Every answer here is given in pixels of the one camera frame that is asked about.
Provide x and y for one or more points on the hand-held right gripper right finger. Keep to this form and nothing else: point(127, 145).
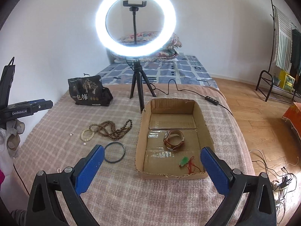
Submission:
point(212, 167)

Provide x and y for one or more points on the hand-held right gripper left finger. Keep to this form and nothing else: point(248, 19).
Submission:
point(90, 167)

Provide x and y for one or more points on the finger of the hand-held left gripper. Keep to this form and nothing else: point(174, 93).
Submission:
point(38, 101)
point(45, 106)

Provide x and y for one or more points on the dark blue bangle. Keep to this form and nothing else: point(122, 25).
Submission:
point(105, 154)

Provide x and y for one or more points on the cardboard box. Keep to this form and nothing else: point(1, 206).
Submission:
point(171, 121)

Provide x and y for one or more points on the person's left hand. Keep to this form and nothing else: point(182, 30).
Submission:
point(11, 134)

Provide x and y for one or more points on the pink plaid blanket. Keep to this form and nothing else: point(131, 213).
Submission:
point(70, 122)

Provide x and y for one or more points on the black printed snack bag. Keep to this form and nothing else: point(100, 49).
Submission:
point(85, 89)

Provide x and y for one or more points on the brown leather wrist watch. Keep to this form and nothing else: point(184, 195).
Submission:
point(169, 143)

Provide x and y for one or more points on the pink cloth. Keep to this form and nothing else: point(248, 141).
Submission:
point(1, 176)

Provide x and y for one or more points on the orange box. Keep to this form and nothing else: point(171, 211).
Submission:
point(294, 117)

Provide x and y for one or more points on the black tripod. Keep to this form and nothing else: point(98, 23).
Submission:
point(136, 75)

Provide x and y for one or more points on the black metal shoe rack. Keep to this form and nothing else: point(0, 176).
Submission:
point(267, 84)

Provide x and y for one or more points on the blue patterned bed sheet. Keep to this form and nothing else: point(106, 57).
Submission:
point(183, 68)

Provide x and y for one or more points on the small potted plant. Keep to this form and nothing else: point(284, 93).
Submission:
point(277, 80)

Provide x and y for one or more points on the yellow box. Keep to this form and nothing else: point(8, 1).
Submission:
point(288, 81)

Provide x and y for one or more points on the black phone holder gooseneck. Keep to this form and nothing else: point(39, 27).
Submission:
point(135, 21)

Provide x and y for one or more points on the folded floral quilt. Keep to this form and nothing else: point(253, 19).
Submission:
point(169, 49)

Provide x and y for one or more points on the dark hanging clothes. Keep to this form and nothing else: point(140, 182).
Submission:
point(295, 49)

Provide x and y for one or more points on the green striped cloth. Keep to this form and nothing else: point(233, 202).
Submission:
point(283, 40)

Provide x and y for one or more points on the black metal coat rack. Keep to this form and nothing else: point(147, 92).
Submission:
point(273, 28)

